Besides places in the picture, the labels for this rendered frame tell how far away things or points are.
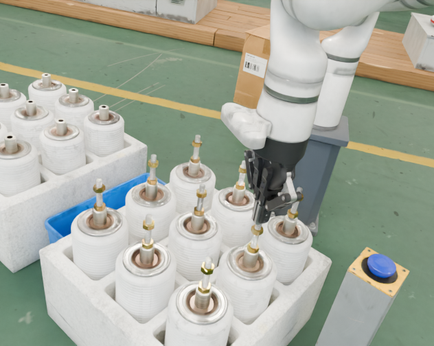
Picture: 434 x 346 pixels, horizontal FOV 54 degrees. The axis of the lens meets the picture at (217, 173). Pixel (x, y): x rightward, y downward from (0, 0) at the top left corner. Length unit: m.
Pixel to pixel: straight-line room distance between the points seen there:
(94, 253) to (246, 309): 0.27
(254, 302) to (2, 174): 0.56
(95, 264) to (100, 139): 0.39
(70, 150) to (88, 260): 0.32
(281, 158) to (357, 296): 0.25
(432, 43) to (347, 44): 1.61
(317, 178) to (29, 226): 0.68
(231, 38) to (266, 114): 1.99
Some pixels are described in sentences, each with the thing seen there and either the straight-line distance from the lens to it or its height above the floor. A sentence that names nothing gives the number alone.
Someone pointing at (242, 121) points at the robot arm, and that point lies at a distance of 0.51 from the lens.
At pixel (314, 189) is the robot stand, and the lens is 1.12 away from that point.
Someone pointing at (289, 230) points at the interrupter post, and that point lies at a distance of 0.78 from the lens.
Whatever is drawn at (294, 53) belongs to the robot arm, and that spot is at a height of 0.61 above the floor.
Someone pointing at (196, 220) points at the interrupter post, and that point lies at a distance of 0.74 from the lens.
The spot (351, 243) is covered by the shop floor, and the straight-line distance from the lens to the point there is 1.23.
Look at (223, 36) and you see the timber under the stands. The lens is 2.51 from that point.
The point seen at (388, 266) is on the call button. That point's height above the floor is 0.33.
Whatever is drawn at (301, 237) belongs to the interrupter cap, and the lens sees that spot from 0.78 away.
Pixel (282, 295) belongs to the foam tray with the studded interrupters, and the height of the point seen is 0.18.
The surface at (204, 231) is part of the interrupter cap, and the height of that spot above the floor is 0.25.
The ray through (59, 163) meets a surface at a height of 0.20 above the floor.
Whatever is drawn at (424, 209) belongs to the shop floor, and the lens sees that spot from 1.50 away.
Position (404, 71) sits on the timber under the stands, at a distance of 2.53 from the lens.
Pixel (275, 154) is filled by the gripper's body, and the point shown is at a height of 0.48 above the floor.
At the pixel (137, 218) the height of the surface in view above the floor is 0.23.
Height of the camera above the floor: 0.75
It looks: 33 degrees down
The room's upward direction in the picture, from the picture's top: 9 degrees clockwise
